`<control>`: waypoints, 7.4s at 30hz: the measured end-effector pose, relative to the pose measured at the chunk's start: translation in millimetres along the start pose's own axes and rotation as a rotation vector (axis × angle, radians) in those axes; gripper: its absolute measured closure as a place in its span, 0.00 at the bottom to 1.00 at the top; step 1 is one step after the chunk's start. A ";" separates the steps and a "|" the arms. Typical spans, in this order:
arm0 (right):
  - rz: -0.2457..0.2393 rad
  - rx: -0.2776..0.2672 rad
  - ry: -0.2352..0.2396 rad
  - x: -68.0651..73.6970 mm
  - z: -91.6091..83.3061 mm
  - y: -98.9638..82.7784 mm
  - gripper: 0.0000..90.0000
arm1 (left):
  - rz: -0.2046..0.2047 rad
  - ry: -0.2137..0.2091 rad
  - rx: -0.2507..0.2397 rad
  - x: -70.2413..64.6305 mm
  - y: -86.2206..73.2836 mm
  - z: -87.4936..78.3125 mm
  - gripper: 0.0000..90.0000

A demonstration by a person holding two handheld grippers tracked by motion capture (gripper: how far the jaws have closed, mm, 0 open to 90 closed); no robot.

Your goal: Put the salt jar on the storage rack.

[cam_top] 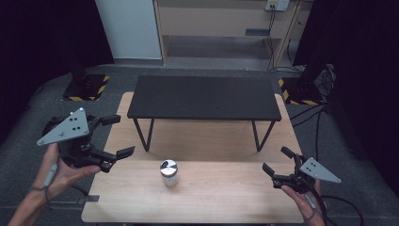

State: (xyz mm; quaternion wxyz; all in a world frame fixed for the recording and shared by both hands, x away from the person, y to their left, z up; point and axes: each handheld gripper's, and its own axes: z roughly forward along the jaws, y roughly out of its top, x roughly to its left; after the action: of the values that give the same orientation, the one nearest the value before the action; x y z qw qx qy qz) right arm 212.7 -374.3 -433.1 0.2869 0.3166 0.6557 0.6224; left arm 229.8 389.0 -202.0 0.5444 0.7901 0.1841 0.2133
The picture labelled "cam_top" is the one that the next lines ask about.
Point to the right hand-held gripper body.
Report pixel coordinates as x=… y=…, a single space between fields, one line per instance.
x=316 y=171

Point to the white cabinet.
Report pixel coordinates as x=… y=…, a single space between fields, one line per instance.
x=131 y=28

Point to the person's left hand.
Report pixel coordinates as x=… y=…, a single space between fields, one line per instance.
x=59 y=179

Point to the white wall power socket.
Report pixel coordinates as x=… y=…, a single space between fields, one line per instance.
x=277 y=4

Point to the metal table bracket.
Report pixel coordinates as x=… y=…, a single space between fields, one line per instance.
x=89 y=198

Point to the silver metal can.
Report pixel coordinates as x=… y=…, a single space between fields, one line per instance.
x=169 y=174

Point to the person's right hand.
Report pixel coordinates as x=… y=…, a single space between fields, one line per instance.
x=302 y=201

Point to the black striped stand base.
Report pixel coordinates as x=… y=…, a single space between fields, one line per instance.
x=299 y=91
x=86 y=88

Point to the dark flat item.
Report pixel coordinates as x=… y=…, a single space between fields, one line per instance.
x=257 y=32

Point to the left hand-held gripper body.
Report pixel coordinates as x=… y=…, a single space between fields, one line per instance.
x=70 y=127

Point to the wooden shelf unit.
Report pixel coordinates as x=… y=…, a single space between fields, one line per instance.
x=216 y=22

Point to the black curtain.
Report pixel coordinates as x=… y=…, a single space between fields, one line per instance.
x=360 y=78
x=40 y=47

